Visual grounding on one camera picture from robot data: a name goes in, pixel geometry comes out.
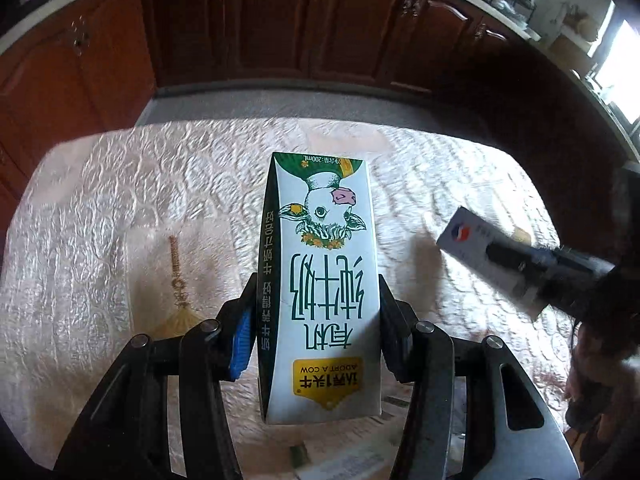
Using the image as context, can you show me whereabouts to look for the right human hand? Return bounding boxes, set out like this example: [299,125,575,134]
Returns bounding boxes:
[565,323,639,443]

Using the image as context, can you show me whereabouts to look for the orange white snack wrapper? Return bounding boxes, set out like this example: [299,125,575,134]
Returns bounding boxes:
[291,387,411,479]

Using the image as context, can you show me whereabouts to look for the blue white medicine box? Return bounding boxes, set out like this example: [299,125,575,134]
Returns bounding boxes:
[436,207,547,321]

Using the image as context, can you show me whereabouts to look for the embossed beige tablecloth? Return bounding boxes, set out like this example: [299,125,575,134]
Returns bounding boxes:
[1,118,570,467]

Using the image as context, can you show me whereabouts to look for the dark red kitchen cabinets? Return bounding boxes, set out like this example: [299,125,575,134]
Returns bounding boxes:
[1,0,634,236]

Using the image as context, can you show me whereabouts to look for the green white milk carton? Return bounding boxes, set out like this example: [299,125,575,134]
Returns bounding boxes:
[255,153,381,425]

